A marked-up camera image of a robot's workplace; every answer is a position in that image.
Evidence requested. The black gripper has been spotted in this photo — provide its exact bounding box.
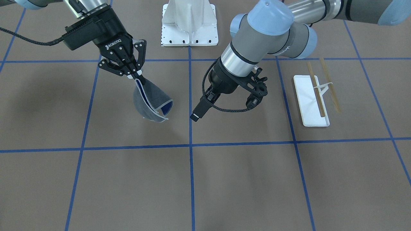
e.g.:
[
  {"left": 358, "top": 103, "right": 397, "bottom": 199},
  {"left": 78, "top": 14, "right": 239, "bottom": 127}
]
[
  {"left": 190, "top": 57, "right": 240, "bottom": 122},
  {"left": 85, "top": 7, "right": 147, "bottom": 85}
]

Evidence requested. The grey blue towel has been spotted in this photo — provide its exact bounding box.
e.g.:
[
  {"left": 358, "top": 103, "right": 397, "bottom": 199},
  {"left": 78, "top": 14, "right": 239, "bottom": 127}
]
[{"left": 133, "top": 79, "right": 173, "bottom": 123}]

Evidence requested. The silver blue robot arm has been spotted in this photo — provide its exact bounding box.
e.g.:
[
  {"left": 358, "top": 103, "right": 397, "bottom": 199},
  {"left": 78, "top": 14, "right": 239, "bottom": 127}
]
[
  {"left": 1, "top": 0, "right": 173, "bottom": 123},
  {"left": 210, "top": 0, "right": 410, "bottom": 86}
]

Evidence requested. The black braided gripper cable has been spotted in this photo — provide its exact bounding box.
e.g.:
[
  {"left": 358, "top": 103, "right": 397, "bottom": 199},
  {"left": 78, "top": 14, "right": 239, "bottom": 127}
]
[{"left": 202, "top": 60, "right": 257, "bottom": 113}]

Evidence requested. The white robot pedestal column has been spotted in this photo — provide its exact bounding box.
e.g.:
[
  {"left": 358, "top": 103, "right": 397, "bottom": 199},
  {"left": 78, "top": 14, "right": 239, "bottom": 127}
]
[{"left": 161, "top": 0, "right": 219, "bottom": 47}]

